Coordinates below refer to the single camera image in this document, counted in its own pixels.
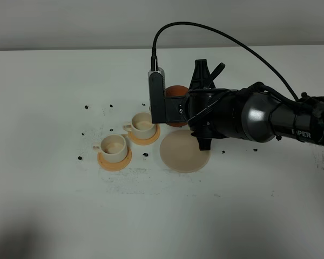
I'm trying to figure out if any beige round teapot coaster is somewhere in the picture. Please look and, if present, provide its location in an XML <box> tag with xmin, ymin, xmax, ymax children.
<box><xmin>160</xmin><ymin>129</ymin><xmax>211</xmax><ymax>173</ymax></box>

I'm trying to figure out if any orange coaster front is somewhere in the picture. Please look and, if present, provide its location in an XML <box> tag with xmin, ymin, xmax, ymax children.
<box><xmin>97</xmin><ymin>147</ymin><xmax>132</xmax><ymax>172</ymax></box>

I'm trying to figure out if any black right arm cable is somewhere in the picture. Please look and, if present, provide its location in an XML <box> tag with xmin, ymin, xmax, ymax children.
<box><xmin>150</xmin><ymin>22</ymin><xmax>300</xmax><ymax>102</ymax></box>

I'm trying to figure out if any white teacup front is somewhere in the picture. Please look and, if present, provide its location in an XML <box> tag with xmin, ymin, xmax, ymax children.
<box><xmin>92</xmin><ymin>134</ymin><xmax>128</xmax><ymax>163</ymax></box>

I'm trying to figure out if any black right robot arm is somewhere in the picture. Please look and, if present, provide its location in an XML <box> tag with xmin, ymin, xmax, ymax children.
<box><xmin>186</xmin><ymin>63</ymin><xmax>324</xmax><ymax>151</ymax></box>

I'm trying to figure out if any white teacup rear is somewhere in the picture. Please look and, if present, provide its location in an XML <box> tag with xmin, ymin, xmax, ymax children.
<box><xmin>123</xmin><ymin>112</ymin><xmax>157</xmax><ymax>140</ymax></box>

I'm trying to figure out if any orange coaster rear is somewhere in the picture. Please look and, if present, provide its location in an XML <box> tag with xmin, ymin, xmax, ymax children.
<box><xmin>126</xmin><ymin>124</ymin><xmax>161</xmax><ymax>146</ymax></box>

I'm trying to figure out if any brown clay teapot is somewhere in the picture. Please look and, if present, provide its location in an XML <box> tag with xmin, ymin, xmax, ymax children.
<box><xmin>166</xmin><ymin>85</ymin><xmax>188</xmax><ymax>127</ymax></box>

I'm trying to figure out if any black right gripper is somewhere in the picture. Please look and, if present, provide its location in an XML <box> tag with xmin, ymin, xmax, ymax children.
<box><xmin>185</xmin><ymin>59</ymin><xmax>237</xmax><ymax>151</ymax></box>

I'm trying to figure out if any white teacup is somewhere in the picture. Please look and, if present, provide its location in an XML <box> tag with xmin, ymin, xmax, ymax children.
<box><xmin>92</xmin><ymin>134</ymin><xmax>128</xmax><ymax>163</ymax></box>
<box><xmin>123</xmin><ymin>112</ymin><xmax>157</xmax><ymax>140</ymax></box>

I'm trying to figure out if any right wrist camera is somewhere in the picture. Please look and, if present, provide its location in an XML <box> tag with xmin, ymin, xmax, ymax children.
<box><xmin>148</xmin><ymin>68</ymin><xmax>187</xmax><ymax>124</ymax></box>

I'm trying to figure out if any orange coaster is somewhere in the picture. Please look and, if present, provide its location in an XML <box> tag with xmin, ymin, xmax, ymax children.
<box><xmin>126</xmin><ymin>124</ymin><xmax>161</xmax><ymax>146</ymax></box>
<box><xmin>97</xmin><ymin>147</ymin><xmax>132</xmax><ymax>172</ymax></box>

